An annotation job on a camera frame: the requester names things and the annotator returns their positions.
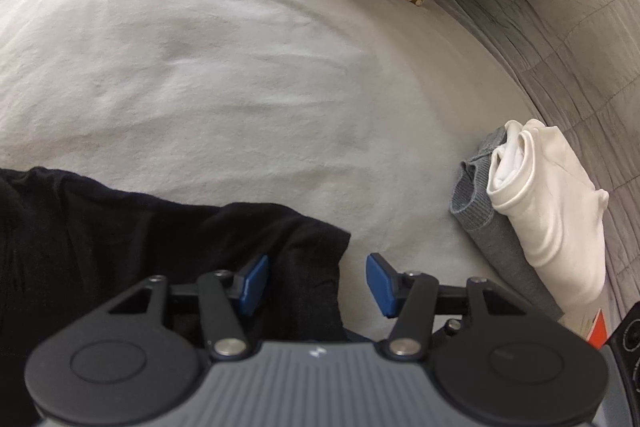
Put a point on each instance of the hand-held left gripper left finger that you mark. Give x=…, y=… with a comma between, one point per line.
x=254, y=284

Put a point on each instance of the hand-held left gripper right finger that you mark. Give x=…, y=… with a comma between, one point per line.
x=379, y=284

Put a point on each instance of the black t-shirt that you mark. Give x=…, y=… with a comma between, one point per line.
x=125, y=247

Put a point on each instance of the orange and white packet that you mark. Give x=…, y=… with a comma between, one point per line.
x=587, y=327

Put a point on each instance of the folded grey garment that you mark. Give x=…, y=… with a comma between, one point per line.
x=500, y=247

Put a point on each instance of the folded white garment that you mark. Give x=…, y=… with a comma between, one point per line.
x=550, y=217

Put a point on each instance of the grey quilted headboard cover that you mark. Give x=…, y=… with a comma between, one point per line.
x=565, y=7

